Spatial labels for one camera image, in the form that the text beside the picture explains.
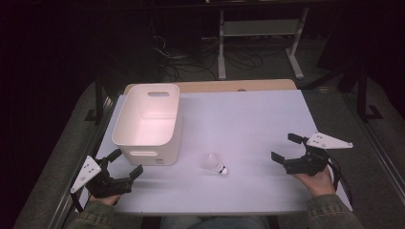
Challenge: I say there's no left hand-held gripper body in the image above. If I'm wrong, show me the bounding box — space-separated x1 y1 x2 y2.
70 155 135 198

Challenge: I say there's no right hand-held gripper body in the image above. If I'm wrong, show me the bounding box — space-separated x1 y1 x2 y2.
282 132 354 177

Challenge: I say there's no white plastic storage bin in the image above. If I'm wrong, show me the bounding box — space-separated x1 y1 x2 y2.
111 83 183 167

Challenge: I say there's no white shuttlecock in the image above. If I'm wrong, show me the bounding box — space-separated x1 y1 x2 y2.
201 152 230 177

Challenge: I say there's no person's left hand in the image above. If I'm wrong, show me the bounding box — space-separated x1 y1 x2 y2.
90 193 122 207

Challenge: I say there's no person's right hand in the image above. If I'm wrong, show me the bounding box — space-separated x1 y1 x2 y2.
290 165 337 198

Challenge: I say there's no black metal stand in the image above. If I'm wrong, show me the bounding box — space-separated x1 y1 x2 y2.
83 75 107 126
355 62 385 122

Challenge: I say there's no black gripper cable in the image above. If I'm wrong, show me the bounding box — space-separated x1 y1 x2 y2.
326 156 354 208
70 190 85 214

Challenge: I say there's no tangle of floor cables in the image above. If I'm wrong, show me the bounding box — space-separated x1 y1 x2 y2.
152 33 218 82

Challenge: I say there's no white metal table frame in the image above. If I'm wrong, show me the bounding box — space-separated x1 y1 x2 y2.
217 7 310 81

